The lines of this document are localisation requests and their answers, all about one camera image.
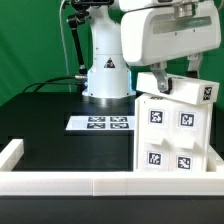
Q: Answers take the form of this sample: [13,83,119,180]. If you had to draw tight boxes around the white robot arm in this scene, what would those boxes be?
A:
[83,0,221,101]

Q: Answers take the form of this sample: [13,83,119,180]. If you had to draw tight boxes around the grey hanging cable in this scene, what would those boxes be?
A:
[59,0,73,93]

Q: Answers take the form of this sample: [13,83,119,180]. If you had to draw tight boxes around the white cabinet door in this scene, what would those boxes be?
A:
[138,100,170,172]
[170,104,213,173]

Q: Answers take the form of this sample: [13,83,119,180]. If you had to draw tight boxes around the white base marker plate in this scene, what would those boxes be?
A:
[66,116,135,131]

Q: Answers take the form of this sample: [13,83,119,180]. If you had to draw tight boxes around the white U-shaped fence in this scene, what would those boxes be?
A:
[0,139,224,196]

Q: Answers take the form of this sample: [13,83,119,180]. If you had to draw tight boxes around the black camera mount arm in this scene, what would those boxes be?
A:
[66,0,114,81]

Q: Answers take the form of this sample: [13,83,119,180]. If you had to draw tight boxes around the white cabinet top block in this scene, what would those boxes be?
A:
[136,72,219,105]

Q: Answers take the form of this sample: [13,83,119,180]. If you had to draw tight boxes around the black cable bundle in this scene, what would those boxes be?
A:
[22,75,88,94]

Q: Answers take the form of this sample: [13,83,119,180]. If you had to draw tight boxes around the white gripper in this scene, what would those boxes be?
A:
[121,1,221,94]

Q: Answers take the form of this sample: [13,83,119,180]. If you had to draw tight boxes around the white cabinet body box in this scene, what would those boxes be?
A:
[133,94,213,173]

